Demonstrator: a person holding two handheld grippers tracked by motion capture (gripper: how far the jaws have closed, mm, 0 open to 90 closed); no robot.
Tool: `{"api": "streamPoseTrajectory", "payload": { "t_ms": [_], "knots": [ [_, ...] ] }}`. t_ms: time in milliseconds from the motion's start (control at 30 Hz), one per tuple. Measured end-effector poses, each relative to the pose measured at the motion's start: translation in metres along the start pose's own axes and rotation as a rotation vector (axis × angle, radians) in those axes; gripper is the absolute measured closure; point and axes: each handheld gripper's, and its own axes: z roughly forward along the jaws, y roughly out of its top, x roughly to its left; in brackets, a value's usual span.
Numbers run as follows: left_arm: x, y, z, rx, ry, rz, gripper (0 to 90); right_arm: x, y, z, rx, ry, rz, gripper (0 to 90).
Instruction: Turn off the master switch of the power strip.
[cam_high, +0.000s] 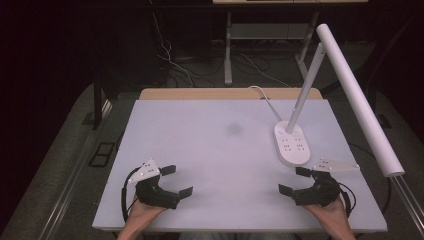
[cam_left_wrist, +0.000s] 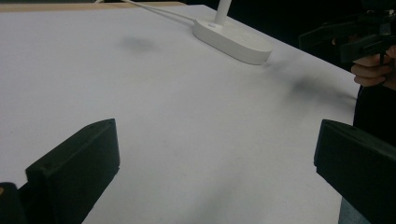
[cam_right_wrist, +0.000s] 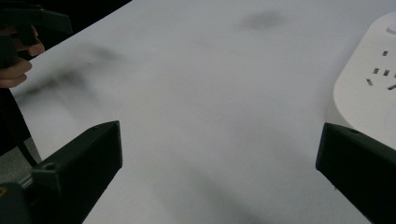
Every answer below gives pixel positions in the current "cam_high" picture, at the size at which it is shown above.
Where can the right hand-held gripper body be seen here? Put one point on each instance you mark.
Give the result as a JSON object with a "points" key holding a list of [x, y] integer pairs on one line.
{"points": [[321, 191]]}

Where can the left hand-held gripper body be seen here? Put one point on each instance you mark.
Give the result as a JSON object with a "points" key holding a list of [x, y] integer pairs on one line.
{"points": [[154, 195]]}

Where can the person's left hand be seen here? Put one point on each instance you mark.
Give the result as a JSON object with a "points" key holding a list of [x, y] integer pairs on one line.
{"points": [[143, 215]]}

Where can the person's right hand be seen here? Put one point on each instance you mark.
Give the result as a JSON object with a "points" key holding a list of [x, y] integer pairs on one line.
{"points": [[330, 215]]}

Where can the white desk lamp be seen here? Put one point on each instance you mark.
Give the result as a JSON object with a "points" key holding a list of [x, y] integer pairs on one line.
{"points": [[293, 150]]}

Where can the white table mat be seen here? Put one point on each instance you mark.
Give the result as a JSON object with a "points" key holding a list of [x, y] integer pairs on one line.
{"points": [[213, 160]]}

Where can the black metal stand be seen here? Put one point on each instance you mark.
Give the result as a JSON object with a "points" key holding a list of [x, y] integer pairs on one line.
{"points": [[97, 106]]}

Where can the aluminium floor rail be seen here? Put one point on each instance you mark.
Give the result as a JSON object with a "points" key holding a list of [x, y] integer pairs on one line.
{"points": [[406, 196], [63, 196]]}

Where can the white metal frame desk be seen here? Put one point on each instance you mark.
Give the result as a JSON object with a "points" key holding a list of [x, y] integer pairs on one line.
{"points": [[228, 50]]}

